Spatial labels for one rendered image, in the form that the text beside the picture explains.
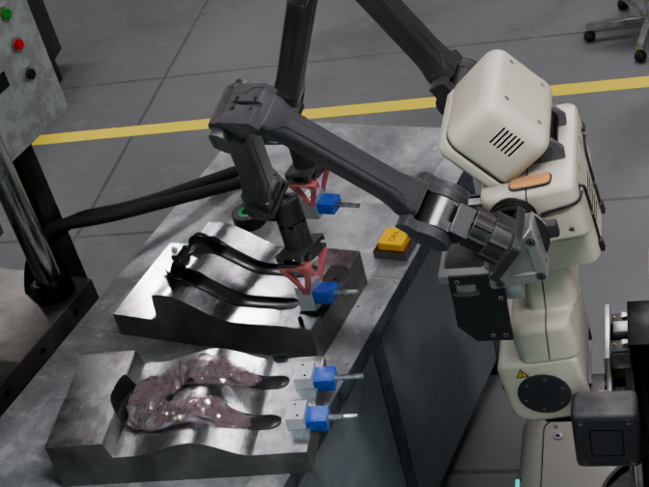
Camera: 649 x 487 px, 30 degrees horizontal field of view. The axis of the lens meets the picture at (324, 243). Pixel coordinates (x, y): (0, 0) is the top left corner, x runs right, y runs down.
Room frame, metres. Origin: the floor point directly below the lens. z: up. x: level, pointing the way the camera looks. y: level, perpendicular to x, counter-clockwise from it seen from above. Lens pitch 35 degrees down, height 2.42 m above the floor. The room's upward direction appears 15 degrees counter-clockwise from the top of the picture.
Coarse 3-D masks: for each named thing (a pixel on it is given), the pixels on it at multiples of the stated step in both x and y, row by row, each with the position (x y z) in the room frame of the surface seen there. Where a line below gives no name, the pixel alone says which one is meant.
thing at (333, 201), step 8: (304, 192) 2.29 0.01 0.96; (320, 192) 2.27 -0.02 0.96; (320, 200) 2.26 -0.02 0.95; (328, 200) 2.25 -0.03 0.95; (336, 200) 2.25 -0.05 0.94; (304, 208) 2.26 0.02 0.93; (312, 208) 2.25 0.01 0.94; (320, 208) 2.25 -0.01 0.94; (328, 208) 2.23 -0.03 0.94; (336, 208) 2.24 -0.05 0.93; (312, 216) 2.26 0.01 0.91; (320, 216) 2.25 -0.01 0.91
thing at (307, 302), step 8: (312, 280) 1.98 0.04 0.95; (320, 280) 1.98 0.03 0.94; (296, 288) 1.96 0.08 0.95; (312, 288) 1.96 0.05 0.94; (320, 288) 1.96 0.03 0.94; (328, 288) 1.94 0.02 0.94; (336, 288) 1.95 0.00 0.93; (296, 296) 1.96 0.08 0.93; (304, 296) 1.95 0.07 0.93; (312, 296) 1.95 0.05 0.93; (320, 296) 1.94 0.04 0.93; (328, 296) 1.93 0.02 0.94; (336, 296) 1.94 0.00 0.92; (304, 304) 1.95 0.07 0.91; (312, 304) 1.94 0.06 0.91; (320, 304) 1.95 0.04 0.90
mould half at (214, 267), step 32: (224, 224) 2.28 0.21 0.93; (160, 256) 2.34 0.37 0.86; (192, 256) 2.19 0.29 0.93; (256, 256) 2.19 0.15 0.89; (352, 256) 2.10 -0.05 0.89; (160, 288) 2.11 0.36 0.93; (192, 288) 2.09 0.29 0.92; (256, 288) 2.09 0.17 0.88; (288, 288) 2.05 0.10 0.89; (352, 288) 2.05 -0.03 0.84; (128, 320) 2.15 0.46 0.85; (160, 320) 2.10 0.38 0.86; (192, 320) 2.05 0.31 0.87; (224, 320) 2.01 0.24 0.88; (256, 320) 1.98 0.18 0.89; (288, 320) 1.94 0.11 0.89; (320, 320) 1.93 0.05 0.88; (256, 352) 1.98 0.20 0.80; (288, 352) 1.93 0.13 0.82; (320, 352) 1.90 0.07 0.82
